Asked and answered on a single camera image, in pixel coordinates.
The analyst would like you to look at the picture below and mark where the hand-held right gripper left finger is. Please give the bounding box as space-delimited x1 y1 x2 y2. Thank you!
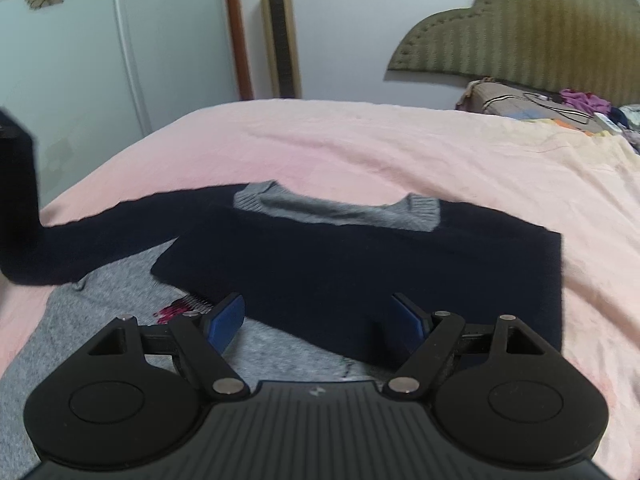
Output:
89 294 249 402

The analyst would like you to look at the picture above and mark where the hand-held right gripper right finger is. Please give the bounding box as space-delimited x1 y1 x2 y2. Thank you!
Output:
382 294 545 402

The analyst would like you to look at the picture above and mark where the navy and grey sweater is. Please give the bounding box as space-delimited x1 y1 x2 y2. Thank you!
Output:
0 180 566 480

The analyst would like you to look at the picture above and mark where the pile of mixed clothes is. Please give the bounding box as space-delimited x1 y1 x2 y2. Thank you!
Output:
611 104 640 157

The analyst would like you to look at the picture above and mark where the white flower print wardrobe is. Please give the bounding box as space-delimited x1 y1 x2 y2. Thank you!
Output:
0 0 240 208

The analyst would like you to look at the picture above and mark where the pink bed sheet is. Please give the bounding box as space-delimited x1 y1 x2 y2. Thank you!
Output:
0 97 640 480

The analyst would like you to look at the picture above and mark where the purple cloth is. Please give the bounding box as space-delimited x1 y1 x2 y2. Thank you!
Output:
559 88 612 115

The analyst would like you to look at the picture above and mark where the gold tower air conditioner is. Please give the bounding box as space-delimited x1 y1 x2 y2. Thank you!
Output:
257 0 303 100

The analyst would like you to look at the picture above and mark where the olive padded headboard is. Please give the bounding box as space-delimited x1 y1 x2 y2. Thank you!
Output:
387 0 640 106

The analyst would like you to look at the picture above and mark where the brown wooden door frame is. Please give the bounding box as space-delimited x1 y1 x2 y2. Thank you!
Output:
222 0 255 101

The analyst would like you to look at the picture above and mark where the black cable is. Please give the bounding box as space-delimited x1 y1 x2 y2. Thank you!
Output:
520 92 601 127

